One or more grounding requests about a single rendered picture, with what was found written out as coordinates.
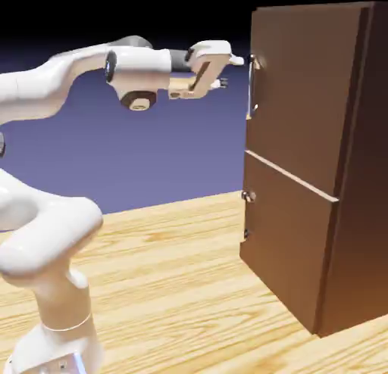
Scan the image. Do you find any dark brown wooden cabinet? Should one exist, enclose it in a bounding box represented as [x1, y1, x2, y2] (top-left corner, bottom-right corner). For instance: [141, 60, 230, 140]
[238, 0, 388, 338]

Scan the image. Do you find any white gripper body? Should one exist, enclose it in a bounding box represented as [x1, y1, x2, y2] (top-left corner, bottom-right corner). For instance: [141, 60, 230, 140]
[185, 40, 233, 100]

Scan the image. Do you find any tall brown cabinet door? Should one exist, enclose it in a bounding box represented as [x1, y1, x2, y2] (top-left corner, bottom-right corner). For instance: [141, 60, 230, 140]
[244, 2, 374, 203]

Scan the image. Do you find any short brown cabinet door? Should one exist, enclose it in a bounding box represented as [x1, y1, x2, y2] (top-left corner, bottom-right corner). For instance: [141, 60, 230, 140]
[239, 150, 340, 335]

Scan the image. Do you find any short silver door handle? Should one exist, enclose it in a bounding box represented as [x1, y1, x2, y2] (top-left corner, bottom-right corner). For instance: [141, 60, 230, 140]
[241, 190, 258, 241]

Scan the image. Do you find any long silver door handle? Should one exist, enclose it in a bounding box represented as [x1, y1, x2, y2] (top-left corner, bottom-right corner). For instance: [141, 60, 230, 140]
[246, 54, 262, 121]

